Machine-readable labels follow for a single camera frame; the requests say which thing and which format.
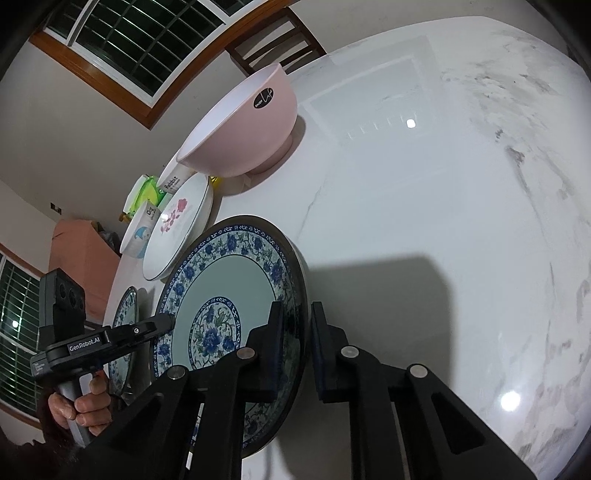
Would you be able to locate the green tissue box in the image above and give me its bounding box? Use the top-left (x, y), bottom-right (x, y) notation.
top-left (126, 174), bottom-right (167, 217)

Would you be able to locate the small blue floral plate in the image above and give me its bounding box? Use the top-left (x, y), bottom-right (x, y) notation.
top-left (108, 286), bottom-right (139, 393)

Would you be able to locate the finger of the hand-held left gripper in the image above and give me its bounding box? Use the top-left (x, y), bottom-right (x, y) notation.
top-left (111, 314), bottom-right (174, 361)

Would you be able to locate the window with white grille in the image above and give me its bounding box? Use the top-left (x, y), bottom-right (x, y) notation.
top-left (0, 251), bottom-right (47, 418)

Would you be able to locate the large blue floral plate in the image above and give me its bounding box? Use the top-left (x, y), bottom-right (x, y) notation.
top-left (148, 215), bottom-right (309, 460)

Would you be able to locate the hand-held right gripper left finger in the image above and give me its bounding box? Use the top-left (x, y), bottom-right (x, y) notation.
top-left (83, 301), bottom-right (286, 480)

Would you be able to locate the small white bowl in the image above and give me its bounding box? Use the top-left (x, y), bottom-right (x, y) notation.
top-left (157, 154), bottom-right (195, 195)

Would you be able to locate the wood-framed window with grille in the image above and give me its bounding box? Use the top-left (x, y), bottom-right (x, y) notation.
top-left (28, 0), bottom-right (301, 130)

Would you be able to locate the person's left hand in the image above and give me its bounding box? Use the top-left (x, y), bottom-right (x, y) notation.
top-left (48, 374), bottom-right (114, 437)

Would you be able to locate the pink bowl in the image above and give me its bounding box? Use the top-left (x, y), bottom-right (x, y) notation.
top-left (175, 63), bottom-right (298, 178)

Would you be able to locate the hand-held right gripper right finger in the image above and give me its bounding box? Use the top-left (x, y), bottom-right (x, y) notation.
top-left (310, 301), bottom-right (539, 480)

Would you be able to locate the brown wooden chair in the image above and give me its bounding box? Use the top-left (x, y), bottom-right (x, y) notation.
top-left (225, 7), bottom-right (326, 77)

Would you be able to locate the large white bowl blue print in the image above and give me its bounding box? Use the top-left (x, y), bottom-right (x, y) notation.
top-left (120, 200), bottom-right (161, 258)

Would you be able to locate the white plate with pink flowers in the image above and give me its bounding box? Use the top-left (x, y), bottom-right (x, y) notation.
top-left (142, 174), bottom-right (214, 281)

